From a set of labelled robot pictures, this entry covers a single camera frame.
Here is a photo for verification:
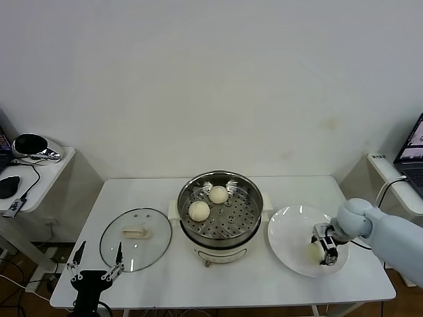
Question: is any open laptop pink screen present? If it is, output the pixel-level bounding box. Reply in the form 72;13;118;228
393;113;423;199

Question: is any white side table with label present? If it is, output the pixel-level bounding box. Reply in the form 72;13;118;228
365;152;423;288

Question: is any dark laptop edge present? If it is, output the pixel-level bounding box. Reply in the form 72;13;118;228
0;125;16;176

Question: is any stainless steel steamer basket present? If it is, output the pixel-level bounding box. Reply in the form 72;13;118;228
176;170;264;248

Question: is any white round plate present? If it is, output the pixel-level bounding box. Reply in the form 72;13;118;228
267;205;350;278

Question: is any glass pot lid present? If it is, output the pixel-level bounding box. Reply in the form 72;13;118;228
99;207;173;273

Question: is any shiny chrome rounded device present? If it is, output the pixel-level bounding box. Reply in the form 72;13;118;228
11;133;65;163

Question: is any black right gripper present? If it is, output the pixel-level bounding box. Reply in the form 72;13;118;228
309;223;341;267

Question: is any black computer mouse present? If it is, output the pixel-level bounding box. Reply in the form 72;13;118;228
0;176;21;199

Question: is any cream electric cooking pot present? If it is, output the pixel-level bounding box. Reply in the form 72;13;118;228
167;194;274;267

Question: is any thin black cable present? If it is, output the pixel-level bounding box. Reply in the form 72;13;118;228
9;158;42;201

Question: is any white charging cable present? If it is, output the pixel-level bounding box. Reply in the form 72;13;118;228
375;176;408;209

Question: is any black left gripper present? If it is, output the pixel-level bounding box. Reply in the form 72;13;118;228
65;240;126;308

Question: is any grey usb hub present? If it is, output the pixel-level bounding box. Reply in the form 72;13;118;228
2;197;28;219

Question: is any white floor cable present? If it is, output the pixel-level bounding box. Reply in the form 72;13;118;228
0;275;52;302

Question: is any white steamed baozi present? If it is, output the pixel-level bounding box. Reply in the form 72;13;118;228
188;200;211;222
208;186;229;205
304;242;327;264

